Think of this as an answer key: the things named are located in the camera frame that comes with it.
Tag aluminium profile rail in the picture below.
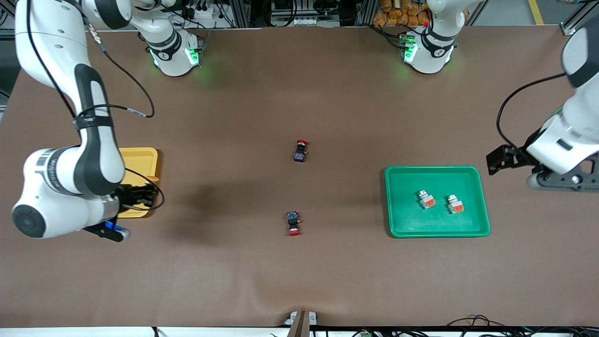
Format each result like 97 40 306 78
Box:
560 0 599 36

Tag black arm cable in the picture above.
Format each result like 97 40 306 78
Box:
26 0 165 211
496 72 569 150

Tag green button white orange housing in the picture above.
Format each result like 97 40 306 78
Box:
417 189 437 210
445 194 465 215

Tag brown table mat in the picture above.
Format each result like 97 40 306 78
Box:
0 26 599 328

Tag red mushroom push button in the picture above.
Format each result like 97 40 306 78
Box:
293 139 310 163
286 211 302 237

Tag green plastic tray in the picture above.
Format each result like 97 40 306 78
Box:
385 165 491 238

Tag pile of orange objects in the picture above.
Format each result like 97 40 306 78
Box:
373 0 430 27

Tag white power strip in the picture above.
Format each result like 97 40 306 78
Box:
273 16 327 27

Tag tan post with white bracket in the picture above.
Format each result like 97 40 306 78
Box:
283 310 319 337

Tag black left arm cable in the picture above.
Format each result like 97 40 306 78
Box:
496 72 569 150

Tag yellow plastic tray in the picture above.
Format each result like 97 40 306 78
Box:
117 147 160 219

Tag black cable bundle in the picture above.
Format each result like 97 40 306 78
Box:
445 315 599 337

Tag aluminium frame post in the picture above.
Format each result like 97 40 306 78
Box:
225 0 252 29
355 0 378 27

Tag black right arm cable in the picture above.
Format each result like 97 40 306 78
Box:
26 0 165 211

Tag power strip with black plugs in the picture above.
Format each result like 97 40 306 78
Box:
180 0 223 22

